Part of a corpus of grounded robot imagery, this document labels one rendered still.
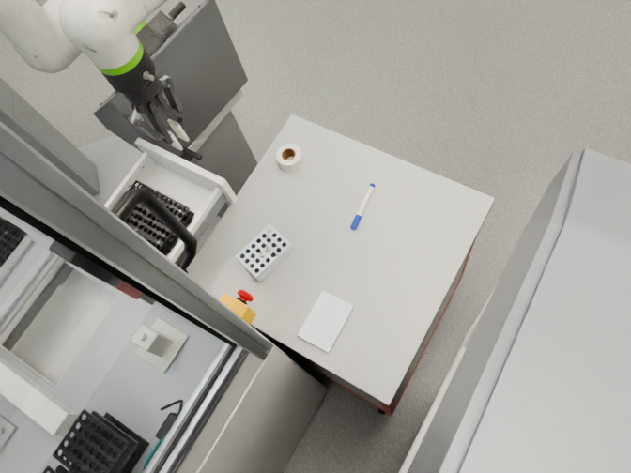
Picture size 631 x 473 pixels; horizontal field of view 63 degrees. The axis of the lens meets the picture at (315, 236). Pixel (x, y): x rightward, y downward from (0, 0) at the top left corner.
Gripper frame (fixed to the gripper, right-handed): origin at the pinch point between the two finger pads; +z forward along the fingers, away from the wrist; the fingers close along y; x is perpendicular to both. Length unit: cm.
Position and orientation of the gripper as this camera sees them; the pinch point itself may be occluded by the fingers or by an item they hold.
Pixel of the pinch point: (175, 135)
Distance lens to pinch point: 125.2
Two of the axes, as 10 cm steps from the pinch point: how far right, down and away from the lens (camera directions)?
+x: -8.5, -4.2, 3.2
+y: 5.0, -8.2, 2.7
